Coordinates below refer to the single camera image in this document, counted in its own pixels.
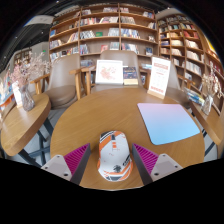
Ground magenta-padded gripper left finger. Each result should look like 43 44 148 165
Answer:
41 143 92 186

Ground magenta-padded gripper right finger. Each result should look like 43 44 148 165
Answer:
131 143 184 186

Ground orange and white computer mouse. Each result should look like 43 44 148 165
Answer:
96 130 134 183

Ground pink-blue gradient mouse pad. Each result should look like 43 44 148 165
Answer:
137 102 201 146

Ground round wooden side table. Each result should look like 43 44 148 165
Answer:
0 93 54 167
190 99 224 158

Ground glass vase pink dried flowers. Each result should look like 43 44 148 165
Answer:
9 51 51 113

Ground colourful book stack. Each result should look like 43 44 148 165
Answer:
184 87 206 107

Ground white sign stand red print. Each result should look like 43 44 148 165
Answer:
146 56 172 100

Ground dark cover book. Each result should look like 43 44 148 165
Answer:
122 66 139 86

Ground small white table sign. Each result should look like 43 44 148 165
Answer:
11 80 24 108

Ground light blue book stack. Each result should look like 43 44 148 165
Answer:
139 63 153 71

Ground white picture board red print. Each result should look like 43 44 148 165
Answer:
94 59 124 86

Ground book display table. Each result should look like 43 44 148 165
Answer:
0 69 16 108

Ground distant wooden bookshelf unit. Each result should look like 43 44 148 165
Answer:
13 48 34 68

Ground wide wooden bookshelf unit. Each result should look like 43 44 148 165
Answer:
48 3 159 66

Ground white ceiling panel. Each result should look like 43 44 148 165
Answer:
23 14 55 27

